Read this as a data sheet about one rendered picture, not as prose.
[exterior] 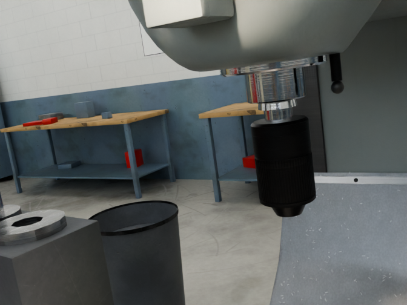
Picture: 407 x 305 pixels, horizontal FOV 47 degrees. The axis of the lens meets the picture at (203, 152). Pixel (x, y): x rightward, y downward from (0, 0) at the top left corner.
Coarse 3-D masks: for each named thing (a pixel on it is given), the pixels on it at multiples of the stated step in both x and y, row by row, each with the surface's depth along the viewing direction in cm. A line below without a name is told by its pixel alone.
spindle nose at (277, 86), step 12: (276, 72) 36; (288, 72) 36; (300, 72) 36; (252, 84) 37; (264, 84) 36; (276, 84) 36; (288, 84) 36; (300, 84) 36; (252, 96) 37; (264, 96) 36; (276, 96) 36; (288, 96) 36; (300, 96) 36
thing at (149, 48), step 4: (140, 24) 561; (140, 28) 562; (144, 32) 560; (144, 36) 561; (148, 36) 558; (144, 40) 563; (148, 40) 559; (144, 44) 564; (148, 44) 561; (152, 44) 558; (144, 48) 565; (148, 48) 562; (152, 48) 559; (156, 48) 556; (144, 52) 567; (148, 52) 563; (152, 52) 561; (156, 52) 557; (160, 52) 554; (144, 56) 568
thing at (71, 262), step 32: (0, 224) 58; (32, 224) 56; (64, 224) 57; (96, 224) 58; (0, 256) 51; (32, 256) 51; (64, 256) 54; (96, 256) 58; (0, 288) 52; (32, 288) 51; (64, 288) 54; (96, 288) 58
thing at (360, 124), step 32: (384, 32) 67; (320, 64) 73; (352, 64) 71; (384, 64) 68; (320, 96) 74; (352, 96) 72; (384, 96) 69; (320, 128) 75; (352, 128) 73; (384, 128) 70; (320, 160) 76; (352, 160) 74; (384, 160) 71
